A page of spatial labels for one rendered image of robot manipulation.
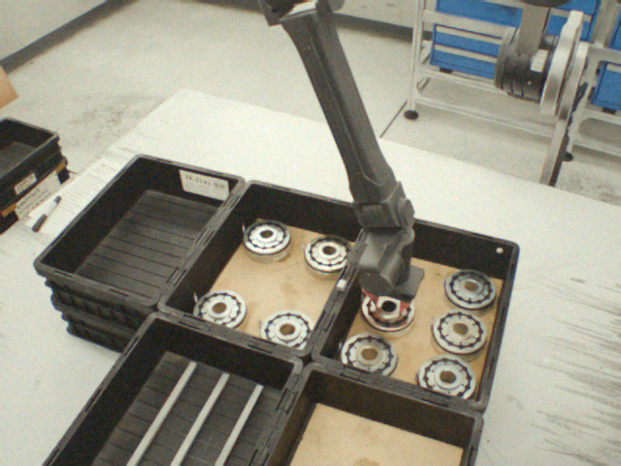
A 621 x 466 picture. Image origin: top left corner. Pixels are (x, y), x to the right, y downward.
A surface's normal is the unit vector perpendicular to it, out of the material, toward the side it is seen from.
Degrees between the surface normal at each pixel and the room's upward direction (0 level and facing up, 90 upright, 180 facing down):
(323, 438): 0
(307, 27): 90
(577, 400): 0
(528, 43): 90
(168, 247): 0
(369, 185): 90
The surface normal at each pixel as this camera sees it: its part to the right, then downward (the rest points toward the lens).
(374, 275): -0.43, 0.66
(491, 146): -0.01, -0.73
